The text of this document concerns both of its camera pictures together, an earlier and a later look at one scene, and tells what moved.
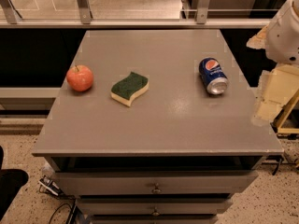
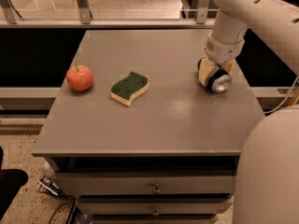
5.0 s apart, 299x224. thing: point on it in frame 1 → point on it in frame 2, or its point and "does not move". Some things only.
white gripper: [284, 37] → [222, 51]
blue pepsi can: [213, 76] does not move
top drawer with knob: [159, 182] does not move
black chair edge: [11, 180] does not move
